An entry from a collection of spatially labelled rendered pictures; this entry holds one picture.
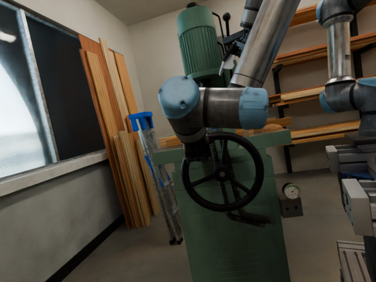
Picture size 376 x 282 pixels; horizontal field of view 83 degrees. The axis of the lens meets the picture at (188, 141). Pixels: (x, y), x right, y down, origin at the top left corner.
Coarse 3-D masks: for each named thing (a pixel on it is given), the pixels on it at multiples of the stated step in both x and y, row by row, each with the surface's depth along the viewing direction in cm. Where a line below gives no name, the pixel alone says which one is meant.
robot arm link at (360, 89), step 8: (360, 80) 86; (368, 80) 83; (352, 88) 89; (360, 88) 86; (368, 88) 83; (352, 96) 88; (360, 96) 86; (368, 96) 84; (352, 104) 90; (360, 104) 87; (368, 104) 84
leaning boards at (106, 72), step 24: (96, 48) 244; (96, 72) 226; (120, 72) 276; (96, 96) 222; (120, 96) 264; (120, 120) 257; (120, 144) 223; (120, 168) 230; (144, 168) 247; (120, 192) 226; (144, 192) 249; (144, 216) 226
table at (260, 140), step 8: (248, 136) 91; (256, 136) 90; (264, 136) 90; (272, 136) 90; (280, 136) 89; (288, 136) 89; (256, 144) 91; (264, 144) 90; (272, 144) 90; (280, 144) 90; (160, 152) 95; (168, 152) 95; (176, 152) 95; (232, 152) 83; (240, 152) 82; (160, 160) 96; (168, 160) 95; (176, 160) 95
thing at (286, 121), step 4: (272, 120) 104; (276, 120) 104; (280, 120) 103; (284, 120) 103; (288, 120) 103; (268, 124) 104; (280, 124) 104; (284, 124) 103; (288, 124) 103; (168, 140) 110; (172, 140) 110; (176, 140) 110; (180, 140) 110; (168, 144) 110; (172, 144) 110; (176, 144) 110; (180, 144) 110
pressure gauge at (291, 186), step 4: (284, 184) 88; (288, 184) 86; (292, 184) 85; (284, 188) 86; (288, 188) 85; (292, 188) 85; (284, 192) 85; (288, 192) 85; (292, 192) 85; (296, 192) 85; (288, 196) 85; (292, 196) 85; (296, 196) 85; (292, 200) 87
